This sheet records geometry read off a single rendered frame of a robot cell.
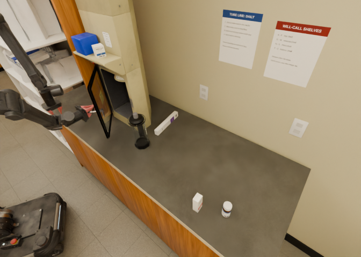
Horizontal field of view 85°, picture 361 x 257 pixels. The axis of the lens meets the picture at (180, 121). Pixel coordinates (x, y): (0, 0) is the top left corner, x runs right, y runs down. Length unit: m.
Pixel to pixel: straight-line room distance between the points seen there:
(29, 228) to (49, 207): 0.20
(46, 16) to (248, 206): 2.32
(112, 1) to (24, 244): 1.88
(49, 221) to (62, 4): 1.67
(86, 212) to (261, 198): 1.72
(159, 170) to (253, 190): 0.54
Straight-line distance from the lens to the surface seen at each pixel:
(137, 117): 1.22
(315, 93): 1.16
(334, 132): 1.26
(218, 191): 1.15
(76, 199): 2.49
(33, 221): 2.24
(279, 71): 1.15
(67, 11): 1.42
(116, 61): 1.15
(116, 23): 1.13
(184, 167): 1.23
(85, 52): 1.27
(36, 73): 1.49
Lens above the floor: 1.93
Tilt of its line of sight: 41 degrees down
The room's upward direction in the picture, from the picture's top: 3 degrees counter-clockwise
